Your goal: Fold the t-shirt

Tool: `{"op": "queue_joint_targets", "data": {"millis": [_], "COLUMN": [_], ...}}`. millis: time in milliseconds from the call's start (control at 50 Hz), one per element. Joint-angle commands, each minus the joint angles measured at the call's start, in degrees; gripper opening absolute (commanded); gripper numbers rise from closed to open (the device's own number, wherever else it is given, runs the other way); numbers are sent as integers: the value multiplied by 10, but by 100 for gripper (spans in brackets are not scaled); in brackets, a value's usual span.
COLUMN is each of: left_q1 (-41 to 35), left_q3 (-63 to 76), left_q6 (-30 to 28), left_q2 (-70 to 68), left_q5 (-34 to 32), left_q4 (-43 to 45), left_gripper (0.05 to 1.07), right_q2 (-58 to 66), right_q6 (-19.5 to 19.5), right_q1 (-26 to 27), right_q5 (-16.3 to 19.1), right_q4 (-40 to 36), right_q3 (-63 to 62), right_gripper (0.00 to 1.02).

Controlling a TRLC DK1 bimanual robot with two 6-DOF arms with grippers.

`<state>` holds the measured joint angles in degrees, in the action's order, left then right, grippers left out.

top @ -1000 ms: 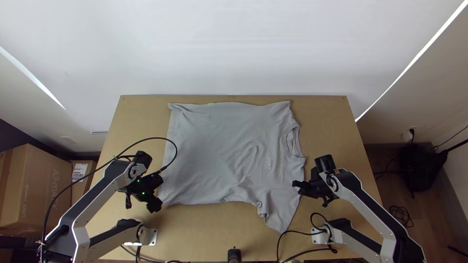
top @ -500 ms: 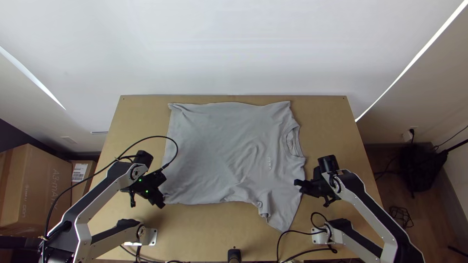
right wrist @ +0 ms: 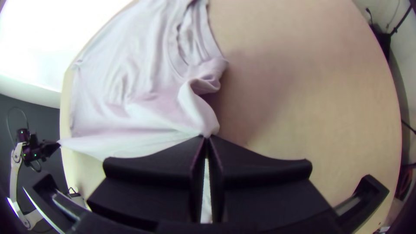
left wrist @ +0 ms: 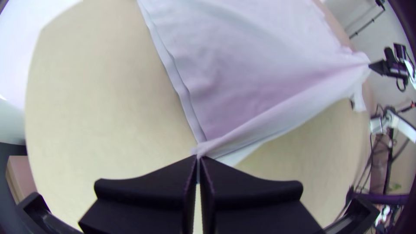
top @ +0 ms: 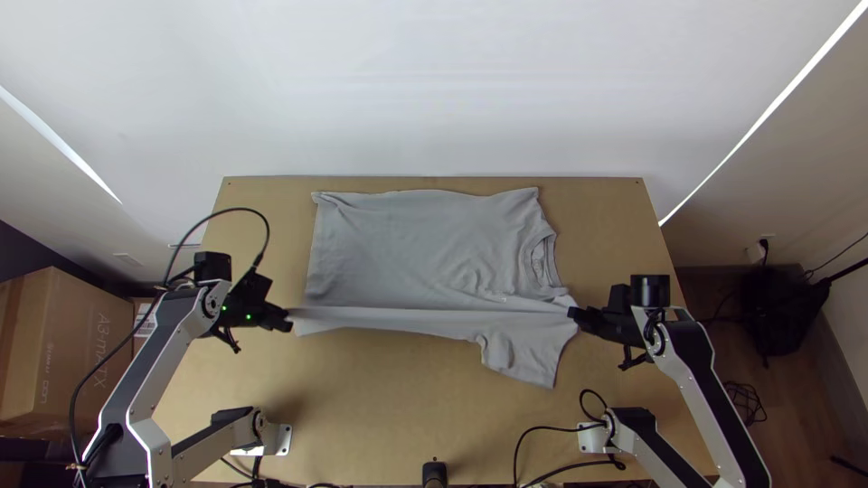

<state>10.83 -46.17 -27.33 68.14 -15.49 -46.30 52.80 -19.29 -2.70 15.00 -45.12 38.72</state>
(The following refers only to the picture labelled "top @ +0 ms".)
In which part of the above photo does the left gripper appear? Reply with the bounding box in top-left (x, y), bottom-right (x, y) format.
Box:
top-left (229, 269), bottom-right (295, 334)

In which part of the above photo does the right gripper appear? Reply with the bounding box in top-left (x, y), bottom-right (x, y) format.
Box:
top-left (566, 283), bottom-right (646, 351)

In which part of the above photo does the grey t-shirt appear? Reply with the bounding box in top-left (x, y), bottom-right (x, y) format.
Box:
top-left (288, 187), bottom-right (580, 391)

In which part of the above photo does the brown cardboard box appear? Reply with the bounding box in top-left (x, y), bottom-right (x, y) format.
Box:
top-left (0, 265), bottom-right (136, 436)

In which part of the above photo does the black cable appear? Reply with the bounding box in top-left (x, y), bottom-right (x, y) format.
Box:
top-left (723, 380), bottom-right (769, 427)
top-left (512, 389), bottom-right (613, 488)
top-left (161, 206), bottom-right (272, 287)
top-left (67, 287), bottom-right (168, 475)

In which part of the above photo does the white wall socket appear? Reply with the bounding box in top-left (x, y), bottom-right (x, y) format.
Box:
top-left (745, 235), bottom-right (777, 267)

